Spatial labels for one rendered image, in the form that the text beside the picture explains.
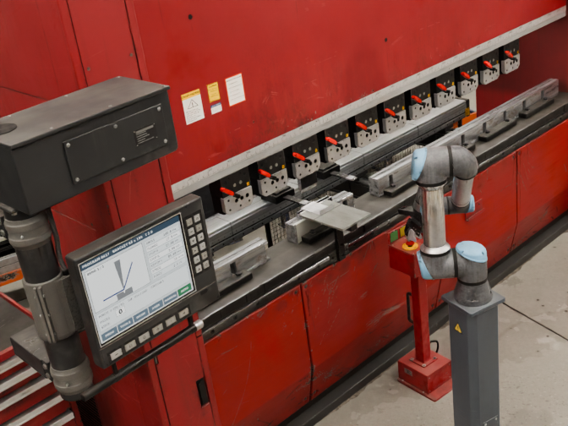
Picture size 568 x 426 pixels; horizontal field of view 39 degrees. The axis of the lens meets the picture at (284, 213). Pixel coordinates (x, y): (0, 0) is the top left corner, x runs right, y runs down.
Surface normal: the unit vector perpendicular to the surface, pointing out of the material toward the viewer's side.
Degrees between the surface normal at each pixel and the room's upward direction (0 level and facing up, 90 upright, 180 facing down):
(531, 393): 0
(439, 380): 90
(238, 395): 90
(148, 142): 90
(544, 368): 0
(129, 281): 90
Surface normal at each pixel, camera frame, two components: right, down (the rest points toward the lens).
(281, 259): -0.13, -0.89
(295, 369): 0.68, 0.24
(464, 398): -0.86, 0.32
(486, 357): 0.50, 0.32
